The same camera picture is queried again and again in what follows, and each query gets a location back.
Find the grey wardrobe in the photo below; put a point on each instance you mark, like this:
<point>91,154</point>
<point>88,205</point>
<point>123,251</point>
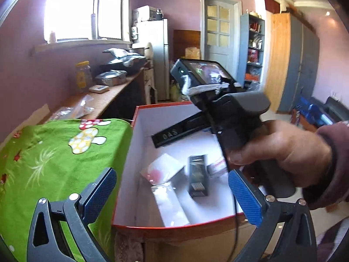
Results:
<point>302,68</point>

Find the grey plastic bag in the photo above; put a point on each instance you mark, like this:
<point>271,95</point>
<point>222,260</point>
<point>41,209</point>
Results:
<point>122,56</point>

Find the person's right hand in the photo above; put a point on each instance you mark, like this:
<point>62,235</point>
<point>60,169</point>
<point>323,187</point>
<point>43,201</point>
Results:
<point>286,147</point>

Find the metal container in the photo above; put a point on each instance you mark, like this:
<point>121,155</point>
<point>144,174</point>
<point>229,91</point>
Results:
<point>111,77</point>

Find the green printed cloth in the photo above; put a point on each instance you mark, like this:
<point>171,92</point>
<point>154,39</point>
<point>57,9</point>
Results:
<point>54,169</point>

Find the dark blue box white label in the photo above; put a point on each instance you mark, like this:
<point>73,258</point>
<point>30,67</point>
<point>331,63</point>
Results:
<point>197,174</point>

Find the white packet with pink spot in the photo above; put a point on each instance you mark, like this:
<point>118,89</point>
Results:
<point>163,166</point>

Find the brown wooden board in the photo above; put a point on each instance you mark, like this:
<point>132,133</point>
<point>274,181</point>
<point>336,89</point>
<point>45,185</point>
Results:
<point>185,39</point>

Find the window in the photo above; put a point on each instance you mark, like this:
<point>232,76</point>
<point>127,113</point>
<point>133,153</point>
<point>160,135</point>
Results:
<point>81,11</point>

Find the white refrigerator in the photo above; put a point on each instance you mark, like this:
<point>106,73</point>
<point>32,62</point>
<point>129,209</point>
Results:
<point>156,60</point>

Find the appliance on refrigerator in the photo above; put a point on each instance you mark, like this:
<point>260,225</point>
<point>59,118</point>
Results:
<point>147,13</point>

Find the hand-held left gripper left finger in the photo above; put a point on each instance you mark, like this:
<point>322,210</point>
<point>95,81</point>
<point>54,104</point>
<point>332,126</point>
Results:
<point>101,191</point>

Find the wooden counter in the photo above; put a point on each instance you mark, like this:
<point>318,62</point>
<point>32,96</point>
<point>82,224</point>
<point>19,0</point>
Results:
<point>109,95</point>

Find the small white and red box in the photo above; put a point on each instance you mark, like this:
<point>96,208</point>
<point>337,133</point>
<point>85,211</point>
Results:
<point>216,167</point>

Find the yellow-lidded clear jar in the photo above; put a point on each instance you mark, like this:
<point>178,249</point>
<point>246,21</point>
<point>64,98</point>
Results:
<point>83,77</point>

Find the clear plastic packet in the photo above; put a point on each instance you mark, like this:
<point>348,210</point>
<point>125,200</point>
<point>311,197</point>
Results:
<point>171,207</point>

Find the grey bookshelf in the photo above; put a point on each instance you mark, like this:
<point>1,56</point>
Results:
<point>252,49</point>

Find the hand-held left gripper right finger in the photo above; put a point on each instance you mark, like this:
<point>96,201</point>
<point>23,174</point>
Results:
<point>245,196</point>

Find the grey panelled door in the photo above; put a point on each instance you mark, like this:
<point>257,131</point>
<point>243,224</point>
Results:
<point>220,32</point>

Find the clear plastic bag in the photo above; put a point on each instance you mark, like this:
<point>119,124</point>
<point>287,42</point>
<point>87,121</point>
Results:
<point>73,109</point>

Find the person's right forearm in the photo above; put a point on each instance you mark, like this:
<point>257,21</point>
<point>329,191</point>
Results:
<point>338,169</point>

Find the red-edged cardboard box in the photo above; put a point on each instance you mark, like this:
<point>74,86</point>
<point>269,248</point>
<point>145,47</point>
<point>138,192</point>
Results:
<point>141,131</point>

